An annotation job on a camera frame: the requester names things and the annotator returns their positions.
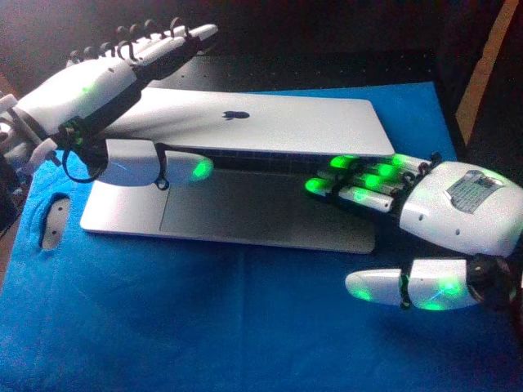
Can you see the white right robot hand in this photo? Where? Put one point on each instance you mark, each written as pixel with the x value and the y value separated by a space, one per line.
pixel 457 208

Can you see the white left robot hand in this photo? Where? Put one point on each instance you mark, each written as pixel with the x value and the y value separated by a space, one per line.
pixel 81 98

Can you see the silver laptop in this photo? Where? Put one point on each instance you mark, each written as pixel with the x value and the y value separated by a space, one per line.
pixel 261 212

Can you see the brown wooden plank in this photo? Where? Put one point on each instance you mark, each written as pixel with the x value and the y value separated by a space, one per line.
pixel 486 69

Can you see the blue cloth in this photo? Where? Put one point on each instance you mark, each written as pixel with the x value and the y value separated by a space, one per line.
pixel 204 326

